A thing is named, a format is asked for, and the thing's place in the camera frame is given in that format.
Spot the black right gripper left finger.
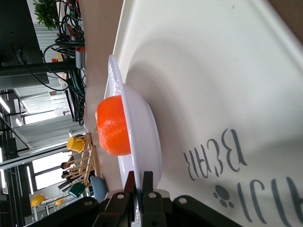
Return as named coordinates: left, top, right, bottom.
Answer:
left=93, top=171, right=137, bottom=227

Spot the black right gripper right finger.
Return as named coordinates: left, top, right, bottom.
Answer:
left=141, top=170, right=171, bottom=227

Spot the white round plate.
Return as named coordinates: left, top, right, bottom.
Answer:
left=107, top=54, right=163, bottom=215

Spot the orange fruit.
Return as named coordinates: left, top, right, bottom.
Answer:
left=95, top=96, right=132, bottom=156

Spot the blue bowl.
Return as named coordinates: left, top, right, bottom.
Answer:
left=89, top=176, right=108, bottom=204

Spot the green cup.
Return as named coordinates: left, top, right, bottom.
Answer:
left=68, top=183, right=86, bottom=199

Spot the wooden peg drying rack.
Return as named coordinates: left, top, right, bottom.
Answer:
left=62, top=132, right=100, bottom=187

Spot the yellow mug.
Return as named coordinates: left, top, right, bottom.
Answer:
left=67, top=136, right=86, bottom=153

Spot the cream bear print tray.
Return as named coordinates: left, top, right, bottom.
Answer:
left=103, top=0, right=303, bottom=227

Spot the green potted plant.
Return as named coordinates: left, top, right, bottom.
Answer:
left=33, top=0, right=60, bottom=31

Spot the black cable bundle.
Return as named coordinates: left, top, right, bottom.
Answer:
left=42, top=0, right=86, bottom=126

